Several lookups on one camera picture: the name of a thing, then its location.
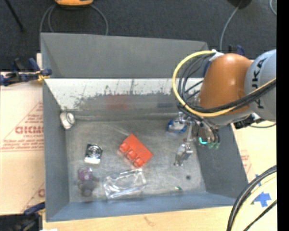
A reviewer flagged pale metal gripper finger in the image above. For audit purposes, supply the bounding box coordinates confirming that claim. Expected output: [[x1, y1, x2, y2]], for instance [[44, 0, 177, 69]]
[[184, 145, 194, 161], [174, 143, 186, 167]]

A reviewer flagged blue and white small object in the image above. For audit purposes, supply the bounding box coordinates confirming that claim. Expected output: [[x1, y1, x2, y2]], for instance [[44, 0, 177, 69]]
[[168, 118, 188, 133]]

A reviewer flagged orange-red studded toy block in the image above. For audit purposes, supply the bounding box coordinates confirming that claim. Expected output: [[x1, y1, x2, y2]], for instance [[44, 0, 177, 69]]
[[118, 133, 154, 168]]

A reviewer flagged clear plastic bottle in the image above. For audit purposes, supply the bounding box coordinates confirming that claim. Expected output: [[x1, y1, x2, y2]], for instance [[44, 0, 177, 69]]
[[103, 168, 147, 200]]

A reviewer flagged silver square metal piece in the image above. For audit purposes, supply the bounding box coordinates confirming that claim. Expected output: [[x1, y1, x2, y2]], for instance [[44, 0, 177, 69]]
[[83, 142, 104, 165]]

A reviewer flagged purple and grey toy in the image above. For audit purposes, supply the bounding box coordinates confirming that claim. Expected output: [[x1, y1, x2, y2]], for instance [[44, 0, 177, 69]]
[[76, 167, 100, 197]]

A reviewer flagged grey metal bin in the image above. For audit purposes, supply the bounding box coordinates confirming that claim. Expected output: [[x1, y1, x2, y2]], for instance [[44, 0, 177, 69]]
[[39, 32, 250, 222]]

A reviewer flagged white round cap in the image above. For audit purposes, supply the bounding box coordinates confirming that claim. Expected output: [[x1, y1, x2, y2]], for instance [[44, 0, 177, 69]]
[[60, 111, 76, 130]]

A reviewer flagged brown cardboard board red print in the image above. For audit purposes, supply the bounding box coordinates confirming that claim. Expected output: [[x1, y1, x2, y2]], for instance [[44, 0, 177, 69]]
[[0, 70, 277, 217]]

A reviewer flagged black cylinder on white bracket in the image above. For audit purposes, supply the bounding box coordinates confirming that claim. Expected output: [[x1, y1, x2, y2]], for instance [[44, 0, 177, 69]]
[[232, 113, 262, 129]]

